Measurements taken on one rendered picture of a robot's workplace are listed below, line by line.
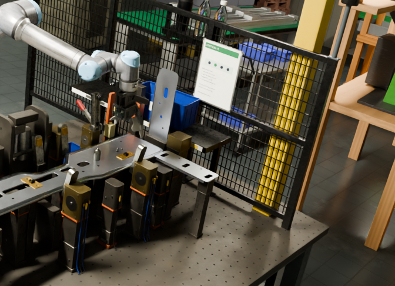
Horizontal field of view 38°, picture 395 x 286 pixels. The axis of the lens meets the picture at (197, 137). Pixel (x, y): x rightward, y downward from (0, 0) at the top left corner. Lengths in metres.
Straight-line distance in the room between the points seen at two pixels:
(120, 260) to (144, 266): 0.10
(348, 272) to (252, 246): 1.47
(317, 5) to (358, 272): 2.05
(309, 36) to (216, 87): 0.53
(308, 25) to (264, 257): 1.02
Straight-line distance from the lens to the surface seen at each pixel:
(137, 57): 2.23
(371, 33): 7.22
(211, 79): 2.77
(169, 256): 2.40
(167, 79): 2.57
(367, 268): 4.07
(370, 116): 4.00
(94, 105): 2.50
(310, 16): 2.53
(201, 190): 2.42
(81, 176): 2.26
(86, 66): 2.14
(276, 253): 2.58
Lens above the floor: 2.08
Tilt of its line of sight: 23 degrees down
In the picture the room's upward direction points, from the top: 11 degrees clockwise
